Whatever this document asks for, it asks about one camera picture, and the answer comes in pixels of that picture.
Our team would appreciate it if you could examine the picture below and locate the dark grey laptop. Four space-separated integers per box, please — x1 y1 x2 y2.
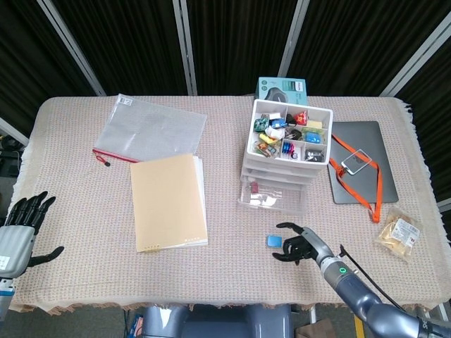
327 121 400 205

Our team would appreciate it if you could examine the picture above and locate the clear snack bag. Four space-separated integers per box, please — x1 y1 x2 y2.
373 206 422 263

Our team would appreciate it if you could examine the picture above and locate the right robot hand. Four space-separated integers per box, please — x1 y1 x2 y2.
271 221 334 266

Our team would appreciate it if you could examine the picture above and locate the grey mesh zip pouch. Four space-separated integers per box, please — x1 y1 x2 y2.
92 93 208 167

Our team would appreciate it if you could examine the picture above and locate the black small gadget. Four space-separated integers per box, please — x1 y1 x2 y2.
304 148 326 163

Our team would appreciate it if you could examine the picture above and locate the brown paper bag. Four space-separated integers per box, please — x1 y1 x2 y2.
294 318 336 338

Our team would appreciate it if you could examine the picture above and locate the teal product box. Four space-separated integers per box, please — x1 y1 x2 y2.
254 77 309 106

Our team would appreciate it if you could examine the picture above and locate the white plastic drawer organizer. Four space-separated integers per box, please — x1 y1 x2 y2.
241 99 334 187

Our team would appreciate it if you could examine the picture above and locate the grey robot torso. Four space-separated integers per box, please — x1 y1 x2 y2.
142 303 293 338

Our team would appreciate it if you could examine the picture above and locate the clear phone badge holder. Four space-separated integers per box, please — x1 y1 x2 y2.
342 149 375 175

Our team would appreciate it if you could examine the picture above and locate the white partition post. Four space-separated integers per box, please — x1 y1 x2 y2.
378 20 451 98
280 0 311 80
37 0 107 97
172 0 198 96

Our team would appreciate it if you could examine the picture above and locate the beige woven tablecloth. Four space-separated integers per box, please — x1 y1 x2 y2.
8 94 451 315

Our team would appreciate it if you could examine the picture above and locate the orange lanyard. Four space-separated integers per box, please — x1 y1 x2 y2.
329 133 384 223

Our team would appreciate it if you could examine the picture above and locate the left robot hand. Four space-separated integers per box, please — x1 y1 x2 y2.
0 191 66 279

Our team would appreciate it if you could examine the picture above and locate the white crumpled bag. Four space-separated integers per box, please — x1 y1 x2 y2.
264 125 287 140

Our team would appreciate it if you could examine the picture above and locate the tan ring-bound notebook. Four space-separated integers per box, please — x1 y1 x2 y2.
129 153 209 254

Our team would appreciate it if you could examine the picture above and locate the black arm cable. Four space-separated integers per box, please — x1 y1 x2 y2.
338 244 403 308

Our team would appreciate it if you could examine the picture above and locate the clear drawer with few items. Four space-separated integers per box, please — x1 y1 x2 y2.
237 175 306 217

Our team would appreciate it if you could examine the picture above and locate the brown wrapped packet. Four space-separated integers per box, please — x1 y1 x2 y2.
254 142 279 158

